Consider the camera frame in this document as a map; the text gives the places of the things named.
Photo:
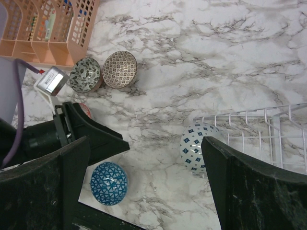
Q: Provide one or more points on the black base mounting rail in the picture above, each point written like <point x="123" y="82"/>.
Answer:
<point x="89" y="218"/>

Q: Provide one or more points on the white wire dish rack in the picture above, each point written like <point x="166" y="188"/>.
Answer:
<point x="276" y="135"/>

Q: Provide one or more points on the orange plastic desk organizer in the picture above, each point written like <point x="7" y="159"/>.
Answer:
<point x="46" y="54"/>

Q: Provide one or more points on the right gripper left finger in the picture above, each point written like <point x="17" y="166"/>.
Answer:
<point x="42" y="194"/>

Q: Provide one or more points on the blue floral pattern bowl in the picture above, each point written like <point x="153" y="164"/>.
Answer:
<point x="190" y="145"/>

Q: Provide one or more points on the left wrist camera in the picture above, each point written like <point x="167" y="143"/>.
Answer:
<point x="50" y="84"/>

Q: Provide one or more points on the green leaf pattern bowl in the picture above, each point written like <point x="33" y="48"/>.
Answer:
<point x="85" y="76"/>

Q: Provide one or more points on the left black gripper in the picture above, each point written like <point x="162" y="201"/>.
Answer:
<point x="70" y="120"/>

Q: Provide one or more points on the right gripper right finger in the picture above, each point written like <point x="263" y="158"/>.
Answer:
<point x="250" y="194"/>

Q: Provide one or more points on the items in organizer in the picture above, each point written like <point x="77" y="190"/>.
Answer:
<point x="47" y="20"/>

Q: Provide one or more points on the red geometric pattern bowl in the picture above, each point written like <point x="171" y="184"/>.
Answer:
<point x="86" y="110"/>

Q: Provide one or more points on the brown tile pattern bowl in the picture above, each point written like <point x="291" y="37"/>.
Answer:
<point x="119" y="70"/>

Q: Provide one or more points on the blue triangle pattern bowl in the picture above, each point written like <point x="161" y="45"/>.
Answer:
<point x="109" y="183"/>

